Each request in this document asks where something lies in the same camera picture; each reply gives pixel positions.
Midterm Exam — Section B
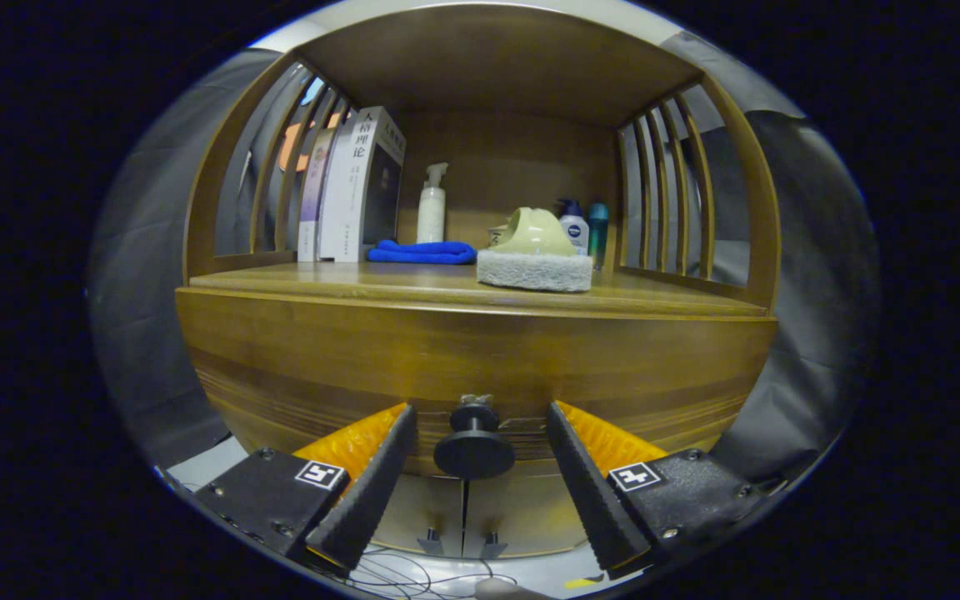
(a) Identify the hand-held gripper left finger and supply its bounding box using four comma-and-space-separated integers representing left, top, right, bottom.
194, 402, 418, 574

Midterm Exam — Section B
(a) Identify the wooden countertop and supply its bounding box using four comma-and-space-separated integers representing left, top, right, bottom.
188, 260, 768, 318

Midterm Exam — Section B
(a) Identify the white bottle with blue cap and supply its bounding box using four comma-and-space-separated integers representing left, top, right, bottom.
557, 198, 590, 255

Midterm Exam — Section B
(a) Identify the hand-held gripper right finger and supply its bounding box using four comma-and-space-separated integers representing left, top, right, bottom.
545, 401, 781, 580

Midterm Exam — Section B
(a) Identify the large white book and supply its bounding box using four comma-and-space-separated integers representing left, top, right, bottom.
334, 106, 407, 263

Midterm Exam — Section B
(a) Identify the thin white book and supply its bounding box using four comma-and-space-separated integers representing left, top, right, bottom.
317, 117, 358, 262

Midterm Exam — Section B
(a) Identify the wooden cabinet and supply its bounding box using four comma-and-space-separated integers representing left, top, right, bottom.
176, 4, 783, 559

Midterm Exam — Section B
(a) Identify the green handled scrub sponge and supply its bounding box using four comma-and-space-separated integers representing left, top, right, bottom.
477, 207, 594, 293

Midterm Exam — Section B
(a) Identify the black cable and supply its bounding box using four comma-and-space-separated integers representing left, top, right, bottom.
338, 546, 523, 598

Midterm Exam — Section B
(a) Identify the teal bottle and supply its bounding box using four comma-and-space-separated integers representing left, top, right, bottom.
587, 202, 610, 269

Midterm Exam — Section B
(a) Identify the blue folded cloth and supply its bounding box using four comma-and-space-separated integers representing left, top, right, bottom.
367, 240, 478, 265

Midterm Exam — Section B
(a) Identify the purple book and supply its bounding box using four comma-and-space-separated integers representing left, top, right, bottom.
297, 127, 338, 263

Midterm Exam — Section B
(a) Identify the white pump bottle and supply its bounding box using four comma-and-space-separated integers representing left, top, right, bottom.
417, 162, 449, 244

